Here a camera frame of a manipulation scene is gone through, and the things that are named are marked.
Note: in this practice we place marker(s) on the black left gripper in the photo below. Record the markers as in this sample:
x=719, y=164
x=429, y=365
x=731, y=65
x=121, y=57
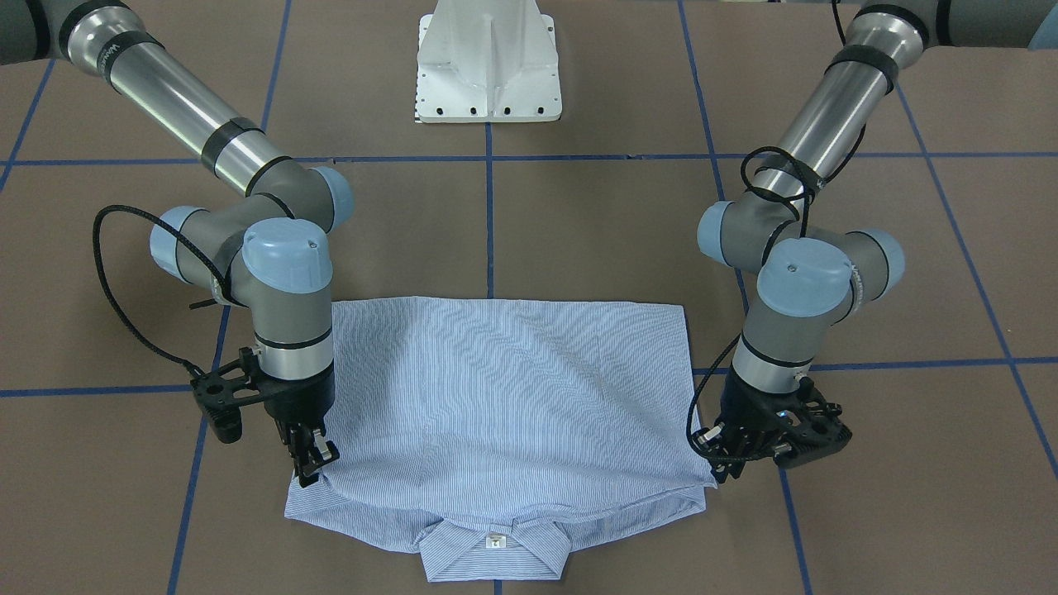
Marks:
x=741, y=416

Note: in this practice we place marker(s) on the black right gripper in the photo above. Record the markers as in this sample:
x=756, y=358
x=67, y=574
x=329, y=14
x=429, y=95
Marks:
x=302, y=402

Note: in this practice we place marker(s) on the light blue striped shirt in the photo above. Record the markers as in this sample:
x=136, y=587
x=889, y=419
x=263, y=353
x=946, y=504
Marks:
x=493, y=438

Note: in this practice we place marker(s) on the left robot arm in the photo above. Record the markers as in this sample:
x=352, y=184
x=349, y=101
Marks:
x=807, y=278

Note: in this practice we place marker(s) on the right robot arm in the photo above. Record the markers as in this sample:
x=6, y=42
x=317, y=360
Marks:
x=268, y=253

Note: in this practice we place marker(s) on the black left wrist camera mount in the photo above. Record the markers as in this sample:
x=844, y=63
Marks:
x=810, y=428

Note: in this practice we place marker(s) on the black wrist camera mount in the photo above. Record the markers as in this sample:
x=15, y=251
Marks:
x=222, y=393
x=810, y=428

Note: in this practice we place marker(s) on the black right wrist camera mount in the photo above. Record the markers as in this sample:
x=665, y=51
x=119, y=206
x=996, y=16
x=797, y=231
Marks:
x=222, y=393

